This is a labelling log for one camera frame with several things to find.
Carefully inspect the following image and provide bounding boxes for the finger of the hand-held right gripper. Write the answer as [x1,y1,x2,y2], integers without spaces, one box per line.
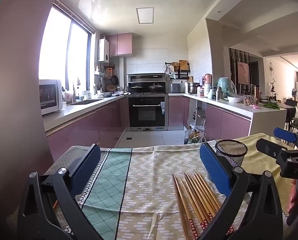
[256,138,298,180]
[273,127,298,150]

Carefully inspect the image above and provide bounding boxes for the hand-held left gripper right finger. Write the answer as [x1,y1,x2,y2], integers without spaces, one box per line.
[199,142,283,240]

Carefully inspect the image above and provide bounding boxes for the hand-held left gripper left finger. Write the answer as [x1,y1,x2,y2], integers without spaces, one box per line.
[17,144,101,240]

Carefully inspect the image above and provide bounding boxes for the black mesh utensil holder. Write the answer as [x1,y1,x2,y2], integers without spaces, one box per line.
[215,139,248,168]

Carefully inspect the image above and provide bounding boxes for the bundle of wooden chopsticks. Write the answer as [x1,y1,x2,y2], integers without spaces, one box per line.
[172,172,236,240]

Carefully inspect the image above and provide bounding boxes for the plain yellow cloth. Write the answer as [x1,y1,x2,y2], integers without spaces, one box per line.
[233,134,298,215]

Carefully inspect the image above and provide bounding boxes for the dark dining chair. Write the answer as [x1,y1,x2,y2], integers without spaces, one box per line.
[285,99,298,130]

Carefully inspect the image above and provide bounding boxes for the plastic bag of greens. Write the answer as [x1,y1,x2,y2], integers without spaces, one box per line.
[188,126,207,144]

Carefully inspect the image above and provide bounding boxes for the pink kitchen base cabinets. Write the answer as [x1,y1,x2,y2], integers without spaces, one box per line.
[42,95,129,160]
[168,93,287,143]

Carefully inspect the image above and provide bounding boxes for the plastic oil bottle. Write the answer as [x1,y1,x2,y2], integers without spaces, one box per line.
[185,126,193,145]

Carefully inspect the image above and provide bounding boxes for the patterned beige teal tablecloth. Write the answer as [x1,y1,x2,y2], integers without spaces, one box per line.
[42,141,289,240]

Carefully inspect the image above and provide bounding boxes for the large teal plastic bag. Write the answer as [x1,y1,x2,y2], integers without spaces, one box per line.
[217,77,237,97]

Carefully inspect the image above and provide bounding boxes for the white countertop oven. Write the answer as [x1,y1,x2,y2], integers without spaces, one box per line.
[39,79,63,115]

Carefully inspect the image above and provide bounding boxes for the black integrated stove with oven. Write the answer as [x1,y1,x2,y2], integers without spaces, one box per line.
[127,73,169,131]

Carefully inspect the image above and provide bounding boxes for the steel stockpot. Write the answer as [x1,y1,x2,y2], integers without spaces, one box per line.
[187,82,200,95]

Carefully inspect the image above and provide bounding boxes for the kitchen window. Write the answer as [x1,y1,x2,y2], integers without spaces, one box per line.
[39,4,94,98]

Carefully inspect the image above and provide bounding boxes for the square ceiling light panel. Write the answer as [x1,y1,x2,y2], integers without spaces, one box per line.
[136,7,155,24]

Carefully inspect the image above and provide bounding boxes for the pink wall picture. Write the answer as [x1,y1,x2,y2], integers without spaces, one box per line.
[237,61,249,85]

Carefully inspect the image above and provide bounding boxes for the black wall rack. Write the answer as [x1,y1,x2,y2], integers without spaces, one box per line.
[165,61,191,80]

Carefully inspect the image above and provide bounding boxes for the white wall water heater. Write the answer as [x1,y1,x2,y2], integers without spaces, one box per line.
[98,37,110,64]

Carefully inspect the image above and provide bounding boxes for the pink upper wall cabinet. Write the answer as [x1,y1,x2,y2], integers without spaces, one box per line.
[106,33,133,57]

